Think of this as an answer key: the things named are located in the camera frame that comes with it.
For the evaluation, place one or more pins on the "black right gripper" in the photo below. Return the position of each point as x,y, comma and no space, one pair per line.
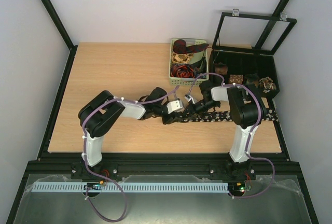
193,109

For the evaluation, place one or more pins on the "black frame post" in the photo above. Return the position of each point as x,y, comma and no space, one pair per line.
281,11
48,5

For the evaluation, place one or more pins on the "black tie storage box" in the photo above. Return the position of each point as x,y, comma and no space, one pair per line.
244,64

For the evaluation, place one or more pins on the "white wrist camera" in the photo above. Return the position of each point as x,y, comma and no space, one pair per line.
190,99
174,106

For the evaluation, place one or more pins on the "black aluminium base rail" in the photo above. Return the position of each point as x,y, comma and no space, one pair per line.
117,166

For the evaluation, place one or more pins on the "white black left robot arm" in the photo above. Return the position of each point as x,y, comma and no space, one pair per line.
100,114

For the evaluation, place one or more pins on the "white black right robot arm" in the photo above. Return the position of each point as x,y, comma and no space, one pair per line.
247,111

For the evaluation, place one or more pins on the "red navy striped tie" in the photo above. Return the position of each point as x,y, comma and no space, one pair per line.
182,71

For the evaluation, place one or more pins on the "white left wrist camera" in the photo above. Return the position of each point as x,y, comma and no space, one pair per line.
174,106

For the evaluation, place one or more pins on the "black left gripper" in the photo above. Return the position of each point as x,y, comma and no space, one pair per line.
172,118

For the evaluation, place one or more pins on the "black white floral tie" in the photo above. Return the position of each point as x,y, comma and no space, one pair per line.
225,116

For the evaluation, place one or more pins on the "brown patterned rolled tie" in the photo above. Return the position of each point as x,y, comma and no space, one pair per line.
267,83

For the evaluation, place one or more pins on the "light blue slotted cable duct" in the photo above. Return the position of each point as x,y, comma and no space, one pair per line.
132,187

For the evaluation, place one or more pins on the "beige patterned tie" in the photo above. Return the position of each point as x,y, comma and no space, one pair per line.
181,58

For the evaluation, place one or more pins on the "light green plastic basket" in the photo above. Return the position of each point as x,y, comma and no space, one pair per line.
197,56

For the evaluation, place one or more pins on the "black left frame post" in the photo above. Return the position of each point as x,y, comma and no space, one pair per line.
48,5

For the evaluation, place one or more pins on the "black right frame post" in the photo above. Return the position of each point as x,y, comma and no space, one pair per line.
281,11

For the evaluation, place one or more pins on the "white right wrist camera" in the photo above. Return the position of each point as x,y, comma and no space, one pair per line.
190,99

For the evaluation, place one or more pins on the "dark red rolled tie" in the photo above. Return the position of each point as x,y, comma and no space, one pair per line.
180,47

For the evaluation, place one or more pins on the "red dotted rolled tie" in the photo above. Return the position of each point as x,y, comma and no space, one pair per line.
237,79

